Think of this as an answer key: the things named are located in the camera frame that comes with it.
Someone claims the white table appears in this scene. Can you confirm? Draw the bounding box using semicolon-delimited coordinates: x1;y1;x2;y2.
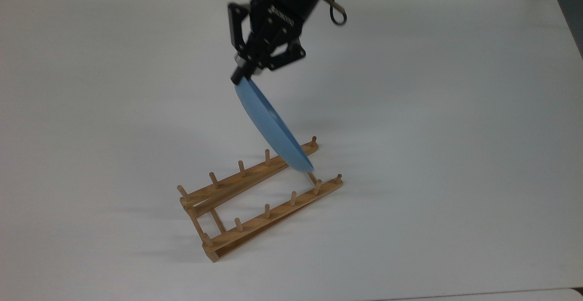
378;286;583;301

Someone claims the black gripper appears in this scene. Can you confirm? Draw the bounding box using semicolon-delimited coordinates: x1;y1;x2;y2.
228;0;327;86

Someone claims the blue plastic plate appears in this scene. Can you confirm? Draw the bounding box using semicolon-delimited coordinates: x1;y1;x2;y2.
234;77;315;173

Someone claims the wooden plate rack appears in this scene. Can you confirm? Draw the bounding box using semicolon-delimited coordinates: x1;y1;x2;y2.
176;136;344;263

